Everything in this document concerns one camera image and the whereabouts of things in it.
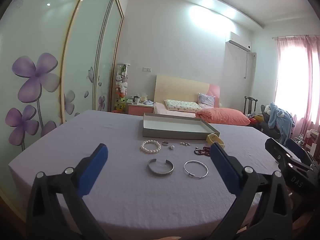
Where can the white wall outlet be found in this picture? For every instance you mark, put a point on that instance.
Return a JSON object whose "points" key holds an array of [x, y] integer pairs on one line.
{"points": [[147, 69]]}

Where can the blue cloth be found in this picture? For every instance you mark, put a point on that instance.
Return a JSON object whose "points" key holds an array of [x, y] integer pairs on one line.
{"points": [[148, 102]]}

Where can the white mug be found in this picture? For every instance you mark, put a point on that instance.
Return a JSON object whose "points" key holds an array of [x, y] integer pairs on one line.
{"points": [[137, 100]]}

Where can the flower print sliding wardrobe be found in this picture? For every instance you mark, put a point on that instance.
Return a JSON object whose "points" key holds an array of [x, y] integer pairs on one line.
{"points": [[37, 30]]}

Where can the folded orange quilt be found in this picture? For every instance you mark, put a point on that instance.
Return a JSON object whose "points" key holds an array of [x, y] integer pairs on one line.
{"points": [[222, 116]]}

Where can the thin silver bangle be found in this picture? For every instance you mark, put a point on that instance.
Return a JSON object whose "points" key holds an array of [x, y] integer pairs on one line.
{"points": [[191, 175]]}

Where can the pink curtain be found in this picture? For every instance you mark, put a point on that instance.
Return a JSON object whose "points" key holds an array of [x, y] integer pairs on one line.
{"points": [[312, 55]]}

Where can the white air conditioner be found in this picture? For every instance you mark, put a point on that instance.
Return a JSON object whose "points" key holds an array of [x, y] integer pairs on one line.
{"points": [[237, 42]]}

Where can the dark fabric chair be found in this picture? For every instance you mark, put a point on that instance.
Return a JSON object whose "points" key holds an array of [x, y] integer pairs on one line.
{"points": [[265, 125]]}

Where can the bed with beige headboard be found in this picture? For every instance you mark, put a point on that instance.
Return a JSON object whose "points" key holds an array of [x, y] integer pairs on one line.
{"points": [[175, 87]]}

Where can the pink and white nightstand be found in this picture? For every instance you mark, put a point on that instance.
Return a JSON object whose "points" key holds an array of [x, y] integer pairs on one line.
{"points": [[140, 110]]}

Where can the yellow plastic object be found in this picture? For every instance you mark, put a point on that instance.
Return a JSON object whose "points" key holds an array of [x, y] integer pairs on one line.
{"points": [[212, 137]]}

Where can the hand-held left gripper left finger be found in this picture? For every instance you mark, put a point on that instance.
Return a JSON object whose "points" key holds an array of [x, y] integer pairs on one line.
{"points": [[95, 170]]}

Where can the small pearl beads cluster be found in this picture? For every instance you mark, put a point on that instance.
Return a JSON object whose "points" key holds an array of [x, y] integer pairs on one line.
{"points": [[185, 144]]}

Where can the lilac tablecloth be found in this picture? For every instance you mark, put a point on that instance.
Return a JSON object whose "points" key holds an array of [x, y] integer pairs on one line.
{"points": [[112, 130]]}

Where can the blue plush garment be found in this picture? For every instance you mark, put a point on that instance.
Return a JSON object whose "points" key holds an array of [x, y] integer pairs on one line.
{"points": [[277, 120]]}

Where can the clear tube of plush toys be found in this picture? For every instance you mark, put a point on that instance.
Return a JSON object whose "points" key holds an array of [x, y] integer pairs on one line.
{"points": [[122, 85]]}

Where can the lilac print pillow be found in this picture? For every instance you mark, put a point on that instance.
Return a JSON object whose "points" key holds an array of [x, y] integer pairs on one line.
{"points": [[206, 100]]}

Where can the grey cardboard box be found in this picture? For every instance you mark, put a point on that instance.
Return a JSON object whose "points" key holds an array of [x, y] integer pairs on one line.
{"points": [[170, 125]]}

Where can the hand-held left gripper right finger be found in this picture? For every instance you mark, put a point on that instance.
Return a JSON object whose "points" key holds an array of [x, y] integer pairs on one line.
{"points": [[225, 170]]}

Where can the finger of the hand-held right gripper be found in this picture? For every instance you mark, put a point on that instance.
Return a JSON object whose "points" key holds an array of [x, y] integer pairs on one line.
{"points": [[297, 150], [277, 150]]}

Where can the patterned cream pillow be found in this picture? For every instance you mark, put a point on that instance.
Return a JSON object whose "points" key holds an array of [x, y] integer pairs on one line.
{"points": [[182, 105]]}

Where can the white plush toy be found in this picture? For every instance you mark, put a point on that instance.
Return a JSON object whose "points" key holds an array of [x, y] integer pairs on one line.
{"points": [[268, 108]]}

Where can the colourful toy pile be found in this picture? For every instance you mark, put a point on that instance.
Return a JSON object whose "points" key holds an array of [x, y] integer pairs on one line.
{"points": [[256, 121]]}

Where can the dark wooden chair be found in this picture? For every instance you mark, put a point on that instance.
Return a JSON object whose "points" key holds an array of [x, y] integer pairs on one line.
{"points": [[250, 102]]}

